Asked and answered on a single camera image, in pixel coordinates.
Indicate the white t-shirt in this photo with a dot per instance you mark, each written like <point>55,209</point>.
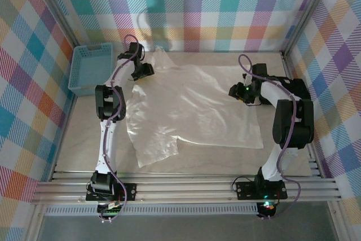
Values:
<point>197,111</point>

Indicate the black t-shirt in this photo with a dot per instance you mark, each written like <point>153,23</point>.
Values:
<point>299,88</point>

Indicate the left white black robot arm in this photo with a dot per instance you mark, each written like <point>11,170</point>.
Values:
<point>108,145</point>

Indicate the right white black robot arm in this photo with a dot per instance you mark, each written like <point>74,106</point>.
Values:
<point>293,128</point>

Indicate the blue plastic basket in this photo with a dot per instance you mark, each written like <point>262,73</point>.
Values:
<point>90,66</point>

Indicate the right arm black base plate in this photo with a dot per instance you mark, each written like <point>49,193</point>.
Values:
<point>245,191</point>

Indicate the aluminium side rail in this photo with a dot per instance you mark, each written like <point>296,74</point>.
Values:
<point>63,139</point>
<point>316,162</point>

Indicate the aluminium frame post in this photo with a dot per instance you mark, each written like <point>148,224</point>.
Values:
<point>307,12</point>
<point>56,9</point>

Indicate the aluminium mounting rail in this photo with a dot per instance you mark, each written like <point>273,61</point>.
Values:
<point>183,188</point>

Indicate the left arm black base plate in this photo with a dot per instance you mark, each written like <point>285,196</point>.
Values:
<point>131,191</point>

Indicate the aluminium frame leg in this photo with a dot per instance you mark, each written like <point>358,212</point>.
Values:
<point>337,221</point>
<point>34,224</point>

